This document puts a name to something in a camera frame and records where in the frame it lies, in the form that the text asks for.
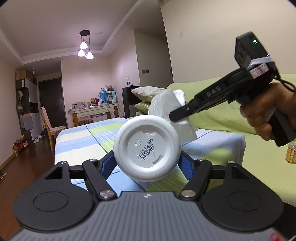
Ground green patterned pillow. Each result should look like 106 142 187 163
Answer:
134 102 151 113
135 111 148 116

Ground black mini fridge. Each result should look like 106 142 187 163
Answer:
121 85 141 118

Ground green patterned lower pillow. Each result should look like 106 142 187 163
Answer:
135 111 148 116

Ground three bulb ceiling lamp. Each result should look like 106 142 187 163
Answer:
77 30 94 60

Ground wooden chair with cushion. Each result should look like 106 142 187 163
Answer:
41 107 66 151

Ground beige embroidered top pillow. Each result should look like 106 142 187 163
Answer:
131 86 166 102

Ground group of sauce bottles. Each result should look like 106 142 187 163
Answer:
12 135 28 156

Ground green patterned middle pillow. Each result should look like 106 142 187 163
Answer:
134 102 151 113

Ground dark shoes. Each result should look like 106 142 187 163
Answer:
0 170 6 180

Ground dark entrance door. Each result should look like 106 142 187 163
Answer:
39 78 67 128

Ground cluttered wooden side table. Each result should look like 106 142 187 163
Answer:
68 102 119 127

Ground white pill bottle blue label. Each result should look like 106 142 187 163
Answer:
113 115 181 182

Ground blue toaster oven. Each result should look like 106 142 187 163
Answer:
106 90 117 103

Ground white paper towel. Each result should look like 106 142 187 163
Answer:
149 89 198 145

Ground green covered sofa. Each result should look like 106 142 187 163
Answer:
166 73 296 207

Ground tall black white cabinet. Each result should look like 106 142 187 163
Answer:
16 70 43 143

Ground person's right hand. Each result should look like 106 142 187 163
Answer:
240 83 296 141

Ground small yellow pill bottle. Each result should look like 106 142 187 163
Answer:
285 140 296 164

